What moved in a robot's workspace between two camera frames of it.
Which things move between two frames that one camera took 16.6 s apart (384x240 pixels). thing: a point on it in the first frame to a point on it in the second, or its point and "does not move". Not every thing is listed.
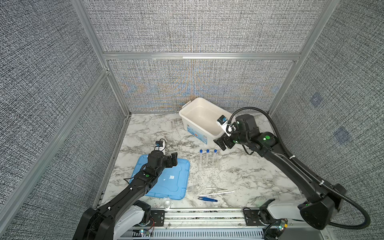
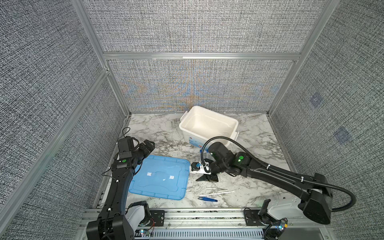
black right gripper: x=226 y=139 to x=209 y=177
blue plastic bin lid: x=173 y=182 does not move
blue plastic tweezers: x=207 y=199 does not move
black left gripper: x=169 y=163 to x=146 y=151
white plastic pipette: x=216 y=194 does not move
